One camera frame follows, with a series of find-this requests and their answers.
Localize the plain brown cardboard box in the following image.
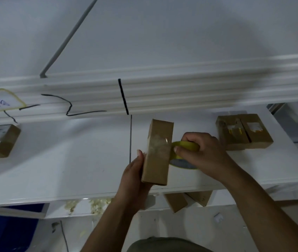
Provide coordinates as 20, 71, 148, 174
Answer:
141, 119, 174, 186

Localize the person's left hand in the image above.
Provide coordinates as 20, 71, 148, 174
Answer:
115, 149, 154, 208

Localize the thin black cable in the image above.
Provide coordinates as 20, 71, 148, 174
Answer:
41, 94, 107, 117

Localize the blue bin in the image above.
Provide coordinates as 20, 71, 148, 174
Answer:
0, 203, 45, 252

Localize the grey metal frame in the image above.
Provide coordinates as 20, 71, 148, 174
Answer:
267, 101, 298, 145

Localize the yellow tape roll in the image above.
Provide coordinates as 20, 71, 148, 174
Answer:
169, 141, 201, 170

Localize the grey conduit pipe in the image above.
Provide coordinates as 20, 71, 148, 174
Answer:
39, 0, 100, 79

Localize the cardboard box with torn window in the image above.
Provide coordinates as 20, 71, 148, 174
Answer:
215, 115, 251, 151
238, 113, 274, 149

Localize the person's right hand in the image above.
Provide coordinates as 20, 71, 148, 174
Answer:
173, 132, 241, 183

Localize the cardboard box with white label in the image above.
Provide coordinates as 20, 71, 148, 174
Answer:
0, 124, 21, 160

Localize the person's right forearm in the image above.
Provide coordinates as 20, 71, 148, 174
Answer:
220, 165, 298, 252

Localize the white label with yellow edge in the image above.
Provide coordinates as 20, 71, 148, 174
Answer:
0, 88, 27, 112

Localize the stack of white panels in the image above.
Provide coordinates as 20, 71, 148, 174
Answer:
0, 52, 298, 125

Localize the small brown cardboard box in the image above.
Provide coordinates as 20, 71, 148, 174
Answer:
164, 192, 189, 214
186, 190, 213, 208

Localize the person's left forearm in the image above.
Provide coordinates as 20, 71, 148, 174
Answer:
80, 199, 140, 252

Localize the person's olive shirt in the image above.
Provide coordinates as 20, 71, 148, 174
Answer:
127, 236, 214, 252

